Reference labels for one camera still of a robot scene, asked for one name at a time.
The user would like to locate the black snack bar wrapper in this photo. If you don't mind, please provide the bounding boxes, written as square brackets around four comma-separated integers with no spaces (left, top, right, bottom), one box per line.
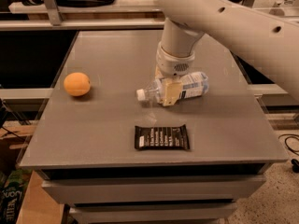
[135,125,190,150]

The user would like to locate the metal shelf rail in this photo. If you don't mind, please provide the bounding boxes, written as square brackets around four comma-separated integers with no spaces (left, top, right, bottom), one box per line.
[0,18,164,31]

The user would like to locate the clear blue-labelled plastic bottle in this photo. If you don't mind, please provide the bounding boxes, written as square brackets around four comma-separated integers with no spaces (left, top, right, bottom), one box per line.
[136,72,209,105]

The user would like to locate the orange fruit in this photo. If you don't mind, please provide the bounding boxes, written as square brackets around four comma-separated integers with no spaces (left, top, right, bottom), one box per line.
[64,72,91,97]

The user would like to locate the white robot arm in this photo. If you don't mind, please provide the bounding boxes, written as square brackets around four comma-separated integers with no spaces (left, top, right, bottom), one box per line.
[157,0,299,100]

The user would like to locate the grey upper drawer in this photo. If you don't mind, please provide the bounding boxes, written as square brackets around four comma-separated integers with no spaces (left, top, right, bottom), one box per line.
[42,175,265,204]

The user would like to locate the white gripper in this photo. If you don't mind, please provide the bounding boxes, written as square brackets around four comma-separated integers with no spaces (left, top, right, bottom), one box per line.
[155,43,195,106]

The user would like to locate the brown cardboard box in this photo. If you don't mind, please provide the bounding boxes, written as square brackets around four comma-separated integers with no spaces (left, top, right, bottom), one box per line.
[17,172,64,224]

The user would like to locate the black floor cable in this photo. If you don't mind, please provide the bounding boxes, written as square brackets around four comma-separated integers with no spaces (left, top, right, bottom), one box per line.
[278,133,299,174]

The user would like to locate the grey drawer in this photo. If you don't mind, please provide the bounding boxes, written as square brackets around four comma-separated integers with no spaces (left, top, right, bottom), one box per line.
[70,203,236,224]
[42,175,265,204]

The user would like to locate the green printed box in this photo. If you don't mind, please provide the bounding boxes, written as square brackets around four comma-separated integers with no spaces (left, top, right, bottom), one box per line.
[0,169,31,224]

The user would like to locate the grey lower drawer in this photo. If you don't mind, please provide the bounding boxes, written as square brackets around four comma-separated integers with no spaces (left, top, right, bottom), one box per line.
[70,203,236,224]

